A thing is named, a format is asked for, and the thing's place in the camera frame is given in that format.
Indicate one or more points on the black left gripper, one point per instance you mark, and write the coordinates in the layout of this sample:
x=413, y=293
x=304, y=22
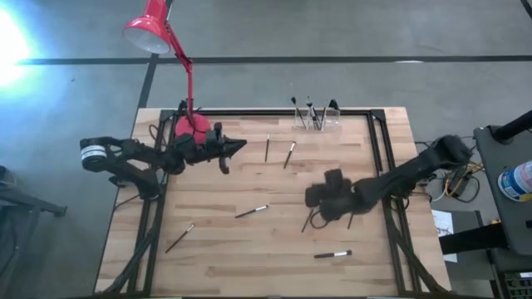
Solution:
x=212, y=150

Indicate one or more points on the black clamp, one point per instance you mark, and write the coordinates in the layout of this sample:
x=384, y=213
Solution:
x=333, y=103
x=183, y=106

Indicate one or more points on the thick makeup brush silver ferrule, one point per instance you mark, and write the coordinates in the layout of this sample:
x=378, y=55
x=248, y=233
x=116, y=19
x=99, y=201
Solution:
x=332, y=254
x=310, y=103

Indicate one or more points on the dark grey cart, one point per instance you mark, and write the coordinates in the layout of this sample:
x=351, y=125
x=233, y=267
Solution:
x=511, y=224

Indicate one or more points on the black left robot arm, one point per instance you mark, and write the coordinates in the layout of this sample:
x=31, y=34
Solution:
x=166, y=158

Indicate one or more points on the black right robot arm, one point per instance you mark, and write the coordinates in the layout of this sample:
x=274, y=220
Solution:
x=415, y=170

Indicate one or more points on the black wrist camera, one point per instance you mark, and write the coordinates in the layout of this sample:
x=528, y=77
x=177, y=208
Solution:
x=333, y=177
x=217, y=130

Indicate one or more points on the black aluminium table frame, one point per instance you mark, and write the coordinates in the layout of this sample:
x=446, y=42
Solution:
x=249, y=112

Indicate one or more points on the black floor stand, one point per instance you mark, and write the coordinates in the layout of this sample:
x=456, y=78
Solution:
x=37, y=205

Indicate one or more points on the white paper sheet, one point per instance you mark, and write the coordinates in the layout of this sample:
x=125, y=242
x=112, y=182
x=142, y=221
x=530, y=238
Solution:
x=442, y=220

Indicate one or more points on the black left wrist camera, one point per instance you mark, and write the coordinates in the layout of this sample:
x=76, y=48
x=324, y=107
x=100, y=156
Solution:
x=217, y=130

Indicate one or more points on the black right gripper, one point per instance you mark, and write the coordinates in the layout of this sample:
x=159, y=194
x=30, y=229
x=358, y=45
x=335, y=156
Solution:
x=338, y=201

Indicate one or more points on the makeup brush with pale head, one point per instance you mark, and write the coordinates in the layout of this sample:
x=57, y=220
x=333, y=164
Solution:
x=289, y=154

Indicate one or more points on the white and blue canister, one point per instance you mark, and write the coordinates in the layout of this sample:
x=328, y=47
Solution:
x=517, y=182

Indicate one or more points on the black cart base beam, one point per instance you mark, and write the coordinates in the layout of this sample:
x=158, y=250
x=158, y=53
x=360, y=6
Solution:
x=474, y=240

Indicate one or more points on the black power strip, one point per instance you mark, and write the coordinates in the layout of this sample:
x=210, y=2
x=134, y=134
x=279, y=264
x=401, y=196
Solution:
x=458, y=181

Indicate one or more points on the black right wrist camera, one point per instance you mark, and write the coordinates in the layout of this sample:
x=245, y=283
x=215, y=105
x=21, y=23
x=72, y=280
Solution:
x=333, y=177

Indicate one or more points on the black pole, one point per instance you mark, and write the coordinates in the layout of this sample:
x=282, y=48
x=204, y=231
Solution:
x=513, y=126

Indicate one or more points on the black computer case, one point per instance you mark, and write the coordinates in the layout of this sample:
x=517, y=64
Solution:
x=519, y=286

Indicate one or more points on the clear acrylic brush organizer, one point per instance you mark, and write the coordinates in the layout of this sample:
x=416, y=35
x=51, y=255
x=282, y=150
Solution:
x=332, y=122

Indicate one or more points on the red desk lamp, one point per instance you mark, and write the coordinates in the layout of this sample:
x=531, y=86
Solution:
x=154, y=29

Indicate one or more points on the makeup brush with black head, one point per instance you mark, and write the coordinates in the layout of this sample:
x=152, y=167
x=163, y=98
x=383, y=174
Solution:
x=293, y=100

